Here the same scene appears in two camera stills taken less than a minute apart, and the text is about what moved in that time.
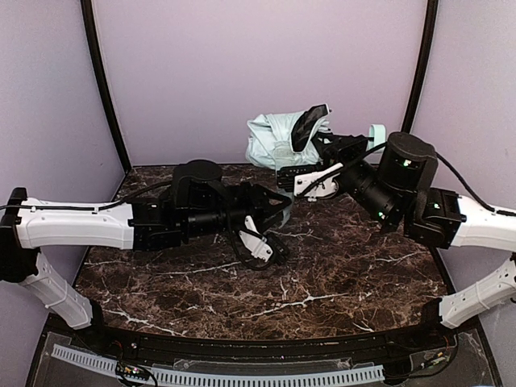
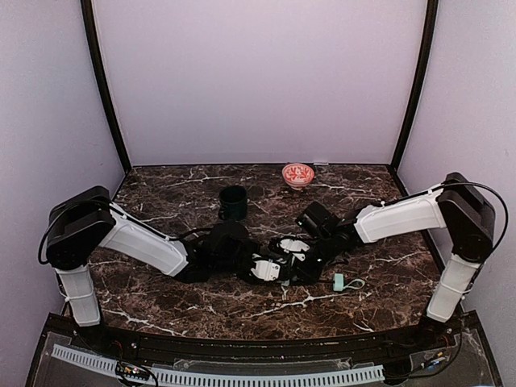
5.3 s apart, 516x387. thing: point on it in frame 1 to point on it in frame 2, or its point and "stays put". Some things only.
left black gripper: (250, 200) to (250, 275)
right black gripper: (336, 151) to (302, 272)
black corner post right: (432, 9) stays put
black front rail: (344, 347) stays put
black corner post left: (90, 26) stays put
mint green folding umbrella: (277, 140) to (340, 284)
